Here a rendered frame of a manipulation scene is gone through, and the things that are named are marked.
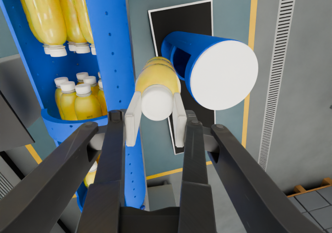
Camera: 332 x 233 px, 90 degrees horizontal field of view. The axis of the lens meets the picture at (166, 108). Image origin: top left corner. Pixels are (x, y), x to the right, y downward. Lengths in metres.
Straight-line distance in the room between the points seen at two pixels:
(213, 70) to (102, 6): 0.43
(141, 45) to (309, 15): 1.67
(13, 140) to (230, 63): 0.90
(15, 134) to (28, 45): 0.39
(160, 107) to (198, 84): 0.48
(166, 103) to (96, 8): 0.29
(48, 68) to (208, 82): 0.55
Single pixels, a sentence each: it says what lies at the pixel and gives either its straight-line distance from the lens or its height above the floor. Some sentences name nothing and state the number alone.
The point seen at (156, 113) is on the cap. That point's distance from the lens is 0.20.
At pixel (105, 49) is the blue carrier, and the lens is 0.43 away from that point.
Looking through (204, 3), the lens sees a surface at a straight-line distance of 1.58.
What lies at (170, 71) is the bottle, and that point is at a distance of 0.24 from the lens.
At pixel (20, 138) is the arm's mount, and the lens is 0.88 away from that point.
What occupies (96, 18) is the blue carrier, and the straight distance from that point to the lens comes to 0.43.
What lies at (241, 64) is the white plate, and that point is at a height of 1.04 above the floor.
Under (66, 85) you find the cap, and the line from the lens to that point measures 0.56.
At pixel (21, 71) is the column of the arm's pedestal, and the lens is 1.09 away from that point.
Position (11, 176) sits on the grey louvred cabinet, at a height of 0.15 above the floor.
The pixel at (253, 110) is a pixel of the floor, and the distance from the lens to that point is 2.30.
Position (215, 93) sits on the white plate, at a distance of 0.70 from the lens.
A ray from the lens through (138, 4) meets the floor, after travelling 1.63.
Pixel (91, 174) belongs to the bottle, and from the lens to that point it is 0.74.
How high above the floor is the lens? 1.63
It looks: 62 degrees down
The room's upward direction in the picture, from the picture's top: 161 degrees clockwise
